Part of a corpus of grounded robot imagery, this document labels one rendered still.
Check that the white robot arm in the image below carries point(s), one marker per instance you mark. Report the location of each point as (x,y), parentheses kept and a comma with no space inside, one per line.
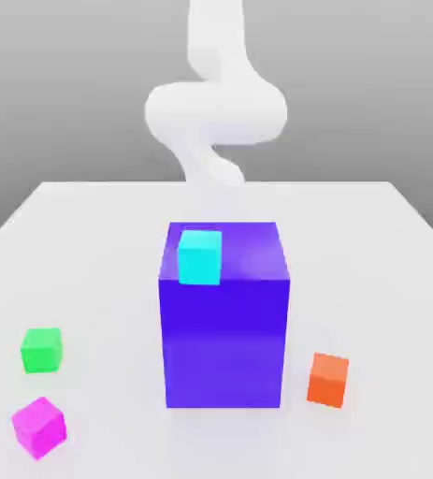
(216,112)

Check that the small cyan cube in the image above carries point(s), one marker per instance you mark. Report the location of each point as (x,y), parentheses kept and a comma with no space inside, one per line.
(199,258)

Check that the small orange cube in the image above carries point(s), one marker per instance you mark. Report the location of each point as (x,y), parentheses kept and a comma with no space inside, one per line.
(327,381)

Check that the small green cube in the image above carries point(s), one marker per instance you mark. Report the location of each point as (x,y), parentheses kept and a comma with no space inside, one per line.
(41,351)

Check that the small magenta cube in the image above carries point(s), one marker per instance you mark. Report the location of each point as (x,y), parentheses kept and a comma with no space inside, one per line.
(39,428)

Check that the large purple box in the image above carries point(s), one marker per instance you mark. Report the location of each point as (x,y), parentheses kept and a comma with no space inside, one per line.
(223,336)

